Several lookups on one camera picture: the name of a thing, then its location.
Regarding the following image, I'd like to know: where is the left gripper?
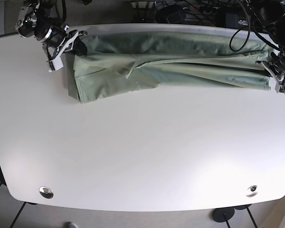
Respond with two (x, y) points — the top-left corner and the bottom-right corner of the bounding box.
(255, 51), (285, 87)

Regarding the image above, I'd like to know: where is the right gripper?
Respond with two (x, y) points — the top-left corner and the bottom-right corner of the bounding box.
(15, 6), (87, 62)

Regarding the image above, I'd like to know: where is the sage green polo shirt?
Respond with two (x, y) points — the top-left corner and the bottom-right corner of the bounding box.
(67, 31), (273, 104)

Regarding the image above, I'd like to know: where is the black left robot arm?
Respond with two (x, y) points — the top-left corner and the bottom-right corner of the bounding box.
(229, 0), (285, 93)

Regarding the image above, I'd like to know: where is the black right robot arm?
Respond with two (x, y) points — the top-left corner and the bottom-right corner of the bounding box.
(15, 0), (87, 64)

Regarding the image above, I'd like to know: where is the black electronics box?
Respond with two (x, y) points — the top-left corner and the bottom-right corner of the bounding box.
(215, 9), (248, 29)

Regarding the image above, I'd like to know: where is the black power adapter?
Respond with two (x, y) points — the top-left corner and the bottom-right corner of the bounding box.
(155, 4), (186, 24)

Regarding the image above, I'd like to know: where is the right chrome table grommet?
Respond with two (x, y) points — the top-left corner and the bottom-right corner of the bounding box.
(246, 185), (258, 198)

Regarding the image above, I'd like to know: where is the chrome table grommet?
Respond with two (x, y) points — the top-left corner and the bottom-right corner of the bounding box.
(246, 185), (258, 198)
(39, 186), (54, 199)

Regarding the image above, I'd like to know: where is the left chrome table grommet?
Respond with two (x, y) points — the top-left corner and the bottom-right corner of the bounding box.
(39, 186), (54, 199)

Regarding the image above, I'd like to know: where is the black round stand base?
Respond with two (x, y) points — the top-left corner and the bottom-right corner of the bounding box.
(212, 207), (235, 223)

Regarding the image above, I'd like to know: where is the grey sneaker shoe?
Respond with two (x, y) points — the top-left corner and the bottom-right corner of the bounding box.
(66, 222), (78, 228)

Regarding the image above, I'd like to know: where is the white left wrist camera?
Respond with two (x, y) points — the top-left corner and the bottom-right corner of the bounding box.
(275, 83), (285, 94)

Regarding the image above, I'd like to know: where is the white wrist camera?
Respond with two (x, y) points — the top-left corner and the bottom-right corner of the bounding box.
(48, 58), (64, 72)
(275, 83), (285, 94)

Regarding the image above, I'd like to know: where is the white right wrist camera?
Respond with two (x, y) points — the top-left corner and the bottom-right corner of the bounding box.
(48, 58), (64, 72)

